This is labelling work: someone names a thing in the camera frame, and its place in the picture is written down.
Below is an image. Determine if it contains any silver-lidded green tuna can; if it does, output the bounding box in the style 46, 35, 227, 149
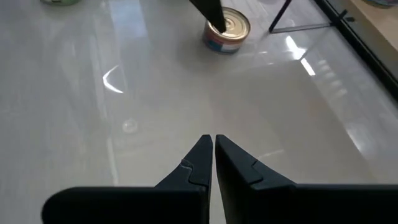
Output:
39, 0, 82, 6

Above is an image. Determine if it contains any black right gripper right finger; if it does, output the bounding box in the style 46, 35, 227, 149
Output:
215, 134, 398, 224

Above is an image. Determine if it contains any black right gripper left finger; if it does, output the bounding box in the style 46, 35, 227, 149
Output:
40, 134, 214, 224

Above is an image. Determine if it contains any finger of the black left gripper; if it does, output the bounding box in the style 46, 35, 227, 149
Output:
188, 0, 227, 34

